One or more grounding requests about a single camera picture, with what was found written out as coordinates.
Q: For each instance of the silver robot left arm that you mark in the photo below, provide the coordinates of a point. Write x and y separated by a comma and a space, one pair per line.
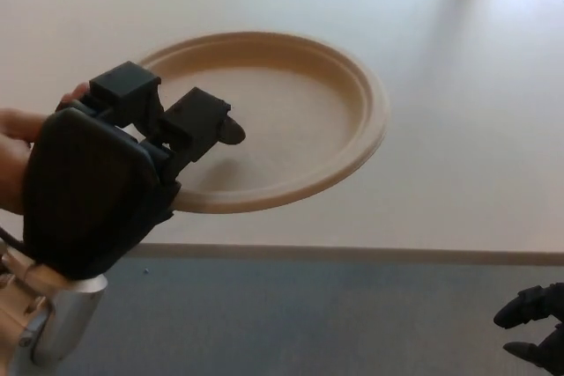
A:
66, 319

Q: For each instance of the beige round paper plate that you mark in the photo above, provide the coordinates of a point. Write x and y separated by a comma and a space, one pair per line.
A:
299, 129

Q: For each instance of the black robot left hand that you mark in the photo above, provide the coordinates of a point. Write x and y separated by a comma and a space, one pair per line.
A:
83, 191

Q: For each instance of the person's bare hand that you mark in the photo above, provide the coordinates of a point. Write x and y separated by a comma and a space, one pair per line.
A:
13, 160

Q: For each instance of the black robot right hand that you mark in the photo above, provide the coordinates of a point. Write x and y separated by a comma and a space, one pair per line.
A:
542, 305

